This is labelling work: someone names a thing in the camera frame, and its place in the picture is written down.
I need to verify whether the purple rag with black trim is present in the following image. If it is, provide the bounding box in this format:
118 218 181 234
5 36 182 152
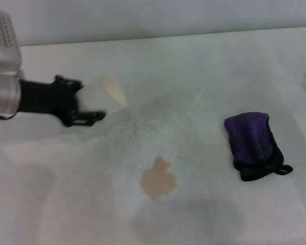
223 111 294 183

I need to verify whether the brown water stain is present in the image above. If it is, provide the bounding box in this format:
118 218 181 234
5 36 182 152
139 156 178 201

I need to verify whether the white paper cup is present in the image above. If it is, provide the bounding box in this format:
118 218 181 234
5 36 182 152
75 73 130 116

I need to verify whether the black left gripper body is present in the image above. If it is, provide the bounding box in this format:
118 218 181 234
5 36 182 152
18 78 80 115

